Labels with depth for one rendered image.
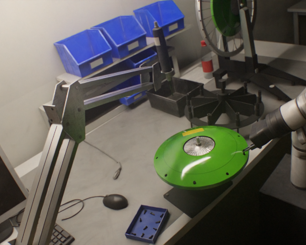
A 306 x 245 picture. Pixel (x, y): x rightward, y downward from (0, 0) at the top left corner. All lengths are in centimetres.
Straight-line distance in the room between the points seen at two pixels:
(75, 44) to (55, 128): 93
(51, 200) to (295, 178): 80
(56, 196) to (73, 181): 55
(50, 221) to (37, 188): 9
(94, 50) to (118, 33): 19
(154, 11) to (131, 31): 27
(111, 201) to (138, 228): 15
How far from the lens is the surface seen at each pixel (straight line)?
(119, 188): 116
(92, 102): 78
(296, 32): 335
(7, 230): 124
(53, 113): 71
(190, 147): 96
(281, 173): 120
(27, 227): 74
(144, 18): 175
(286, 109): 82
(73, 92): 73
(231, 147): 95
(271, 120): 83
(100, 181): 123
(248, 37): 153
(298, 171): 109
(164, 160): 96
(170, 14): 187
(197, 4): 136
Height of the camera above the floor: 166
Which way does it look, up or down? 29 degrees down
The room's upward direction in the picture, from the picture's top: 16 degrees counter-clockwise
